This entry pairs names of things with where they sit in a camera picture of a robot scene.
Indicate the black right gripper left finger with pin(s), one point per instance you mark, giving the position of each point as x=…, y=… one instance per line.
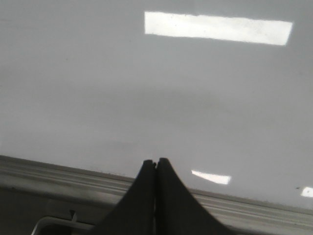
x=133, y=215

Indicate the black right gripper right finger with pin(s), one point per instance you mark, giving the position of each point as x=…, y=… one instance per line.
x=177, y=211

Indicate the white object at bottom edge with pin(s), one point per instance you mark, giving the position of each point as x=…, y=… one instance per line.
x=50, y=225

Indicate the white whiteboard with aluminium frame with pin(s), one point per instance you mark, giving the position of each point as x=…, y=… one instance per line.
x=89, y=89

